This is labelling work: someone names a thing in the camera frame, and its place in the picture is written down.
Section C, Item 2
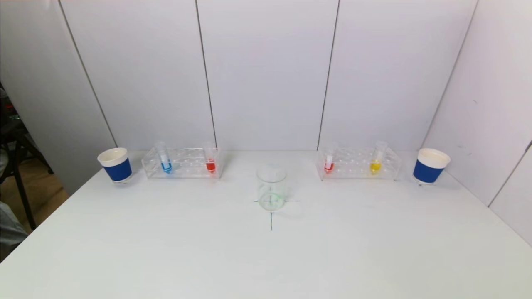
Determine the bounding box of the blue pigment test tube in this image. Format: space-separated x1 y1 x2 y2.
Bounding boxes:
155 141 173 174

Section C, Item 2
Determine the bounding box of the clear glass beaker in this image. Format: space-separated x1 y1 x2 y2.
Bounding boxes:
256 166 288 211

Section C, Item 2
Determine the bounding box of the white-labelled red pigment test tube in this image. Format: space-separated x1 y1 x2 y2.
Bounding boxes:
324 141 338 174

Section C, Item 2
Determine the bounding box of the clear acrylic test tube rack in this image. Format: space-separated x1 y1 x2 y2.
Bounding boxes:
141 147 222 180
316 146 403 181

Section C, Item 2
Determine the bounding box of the yellow pigment test tube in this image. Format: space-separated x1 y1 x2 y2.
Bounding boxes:
369 140 389 175

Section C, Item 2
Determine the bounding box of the white paper cup blue sleeve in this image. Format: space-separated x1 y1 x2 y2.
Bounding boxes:
412 148 451 185
97 147 133 184

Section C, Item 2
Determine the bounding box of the black metal stool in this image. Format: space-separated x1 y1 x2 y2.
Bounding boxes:
0 83 54 231

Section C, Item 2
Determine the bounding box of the grey fabric bundle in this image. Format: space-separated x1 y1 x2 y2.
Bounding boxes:
0 201 29 250

